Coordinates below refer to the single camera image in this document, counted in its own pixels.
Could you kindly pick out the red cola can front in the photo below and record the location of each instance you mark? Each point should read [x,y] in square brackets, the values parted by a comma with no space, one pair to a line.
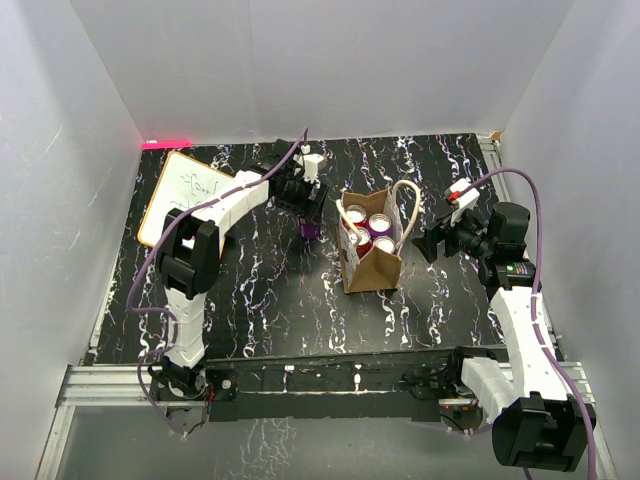
[361,238]

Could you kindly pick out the brown canvas tote bag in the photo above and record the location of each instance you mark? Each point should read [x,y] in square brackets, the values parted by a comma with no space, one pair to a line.
[377,270]

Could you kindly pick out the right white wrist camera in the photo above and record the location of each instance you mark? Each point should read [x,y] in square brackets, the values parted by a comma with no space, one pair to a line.
[461,196]

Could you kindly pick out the purple Fanta can front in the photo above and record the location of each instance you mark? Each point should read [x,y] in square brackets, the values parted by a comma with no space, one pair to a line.
[379,225]

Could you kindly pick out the pink tape strip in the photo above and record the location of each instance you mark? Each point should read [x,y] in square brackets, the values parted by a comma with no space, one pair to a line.
[161,145]

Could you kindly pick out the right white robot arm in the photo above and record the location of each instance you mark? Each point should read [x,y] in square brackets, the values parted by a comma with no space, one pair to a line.
[537,414]

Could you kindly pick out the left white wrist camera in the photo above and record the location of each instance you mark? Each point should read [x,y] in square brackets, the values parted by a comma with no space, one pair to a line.
[308,165]

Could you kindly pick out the black base frame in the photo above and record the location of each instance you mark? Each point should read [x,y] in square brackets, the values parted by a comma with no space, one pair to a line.
[403,384]

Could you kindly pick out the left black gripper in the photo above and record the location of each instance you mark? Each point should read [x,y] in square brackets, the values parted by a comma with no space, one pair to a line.
[315,205]

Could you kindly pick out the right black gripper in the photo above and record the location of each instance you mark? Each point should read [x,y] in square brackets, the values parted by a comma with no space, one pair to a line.
[444,230]

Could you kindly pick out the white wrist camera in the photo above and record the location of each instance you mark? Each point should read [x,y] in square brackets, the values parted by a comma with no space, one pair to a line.
[461,196]
[308,165]

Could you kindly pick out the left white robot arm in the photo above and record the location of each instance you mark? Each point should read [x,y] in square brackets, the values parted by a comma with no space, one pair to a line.
[188,259]

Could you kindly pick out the red cola can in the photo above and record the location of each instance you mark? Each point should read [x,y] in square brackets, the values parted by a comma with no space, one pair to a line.
[361,238]
[356,214]

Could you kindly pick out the yellow framed whiteboard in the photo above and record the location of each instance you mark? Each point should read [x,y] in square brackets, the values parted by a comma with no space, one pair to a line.
[183,183]

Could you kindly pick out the purple fanta can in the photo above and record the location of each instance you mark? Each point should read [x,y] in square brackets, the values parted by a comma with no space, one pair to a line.
[379,225]
[309,230]
[385,244]

